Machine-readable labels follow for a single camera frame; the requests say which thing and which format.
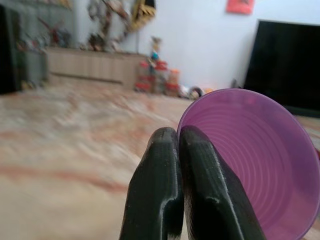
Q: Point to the colourful toy figure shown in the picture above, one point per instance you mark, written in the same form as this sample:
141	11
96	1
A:
155	51

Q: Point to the large black television screen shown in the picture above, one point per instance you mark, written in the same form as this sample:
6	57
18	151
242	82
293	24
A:
285	65

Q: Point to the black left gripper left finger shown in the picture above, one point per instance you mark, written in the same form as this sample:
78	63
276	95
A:
155	180

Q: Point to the brown dragon wall decoration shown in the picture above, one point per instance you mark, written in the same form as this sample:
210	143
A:
110	23

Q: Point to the red wall picture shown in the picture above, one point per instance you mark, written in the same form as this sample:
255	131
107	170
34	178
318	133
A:
239	5

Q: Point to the dark glass display cabinet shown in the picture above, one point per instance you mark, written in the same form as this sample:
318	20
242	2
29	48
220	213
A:
22	45

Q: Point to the orange lidded plastic jar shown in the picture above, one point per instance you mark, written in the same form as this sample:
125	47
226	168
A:
173	82

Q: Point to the long light wooden cabinet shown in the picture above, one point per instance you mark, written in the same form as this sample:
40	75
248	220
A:
92	66

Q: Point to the red lidded plastic jar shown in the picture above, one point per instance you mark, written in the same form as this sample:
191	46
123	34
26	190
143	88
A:
146	76

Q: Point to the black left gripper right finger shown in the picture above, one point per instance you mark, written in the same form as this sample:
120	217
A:
207	185

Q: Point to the purple plastic cup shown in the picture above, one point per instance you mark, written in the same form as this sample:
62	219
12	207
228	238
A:
257	155

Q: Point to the black and gold wall hanging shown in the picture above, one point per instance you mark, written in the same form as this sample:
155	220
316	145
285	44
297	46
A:
142	13

